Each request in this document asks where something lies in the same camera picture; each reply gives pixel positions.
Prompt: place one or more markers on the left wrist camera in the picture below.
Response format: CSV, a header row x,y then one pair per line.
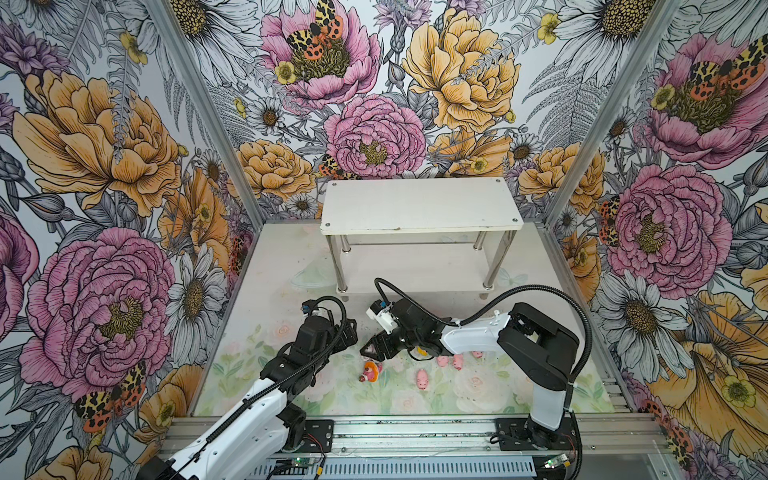
x,y
308,307

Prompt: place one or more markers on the aluminium corner post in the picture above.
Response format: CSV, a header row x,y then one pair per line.
x,y
185,61
660,18

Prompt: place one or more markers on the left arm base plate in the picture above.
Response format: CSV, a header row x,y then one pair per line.
x,y
310,436

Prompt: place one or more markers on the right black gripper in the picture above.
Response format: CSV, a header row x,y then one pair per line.
x,y
379,347

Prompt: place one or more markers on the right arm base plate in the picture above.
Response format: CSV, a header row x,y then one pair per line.
x,y
522,434

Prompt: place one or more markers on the pink pig toy front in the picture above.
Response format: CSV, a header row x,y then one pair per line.
x,y
422,379

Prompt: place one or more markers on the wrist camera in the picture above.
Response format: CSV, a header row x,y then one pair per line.
x,y
308,307
380,311

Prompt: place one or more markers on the pink bear orange donut toy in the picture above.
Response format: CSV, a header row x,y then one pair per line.
x,y
371,372

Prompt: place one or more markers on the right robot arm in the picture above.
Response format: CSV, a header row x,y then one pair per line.
x,y
547,352

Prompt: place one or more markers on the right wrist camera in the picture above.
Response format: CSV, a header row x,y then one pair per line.
x,y
380,311

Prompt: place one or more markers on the white two-tier shelf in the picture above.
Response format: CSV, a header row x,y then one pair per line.
x,y
425,236

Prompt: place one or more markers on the aluminium front rail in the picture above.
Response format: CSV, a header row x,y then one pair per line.
x,y
378,436

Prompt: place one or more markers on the pink pig toy middle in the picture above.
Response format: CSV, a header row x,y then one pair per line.
x,y
458,362

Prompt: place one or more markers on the left aluminium corner post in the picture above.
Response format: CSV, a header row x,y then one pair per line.
x,y
185,61

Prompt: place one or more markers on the right aluminium corner post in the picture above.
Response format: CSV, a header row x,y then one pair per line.
x,y
660,18

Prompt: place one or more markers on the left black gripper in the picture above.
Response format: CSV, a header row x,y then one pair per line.
x,y
349,334

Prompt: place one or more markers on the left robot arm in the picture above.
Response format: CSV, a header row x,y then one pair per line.
x,y
265,421

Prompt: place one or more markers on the white vented cable duct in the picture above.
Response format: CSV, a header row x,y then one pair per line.
x,y
432,467

